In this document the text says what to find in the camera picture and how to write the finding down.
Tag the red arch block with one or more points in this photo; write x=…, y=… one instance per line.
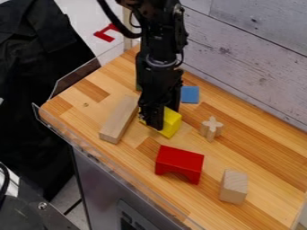
x=179, y=161

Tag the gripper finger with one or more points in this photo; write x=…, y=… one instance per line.
x=154, y=116
x=174, y=100

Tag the wooden cross block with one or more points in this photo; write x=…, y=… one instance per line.
x=211, y=128

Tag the wooden cube block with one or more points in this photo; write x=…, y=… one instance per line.
x=233, y=186

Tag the black fabric cover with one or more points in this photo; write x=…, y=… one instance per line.
x=36, y=75

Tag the yellow rectangle block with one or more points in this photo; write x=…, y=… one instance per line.
x=172, y=122

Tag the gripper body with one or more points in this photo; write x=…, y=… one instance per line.
x=158, y=82

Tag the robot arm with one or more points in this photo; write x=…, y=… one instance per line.
x=162, y=33

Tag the long wooden block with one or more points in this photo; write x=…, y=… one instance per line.
x=119, y=119

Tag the blue square block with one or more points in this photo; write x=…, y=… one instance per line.
x=190, y=94

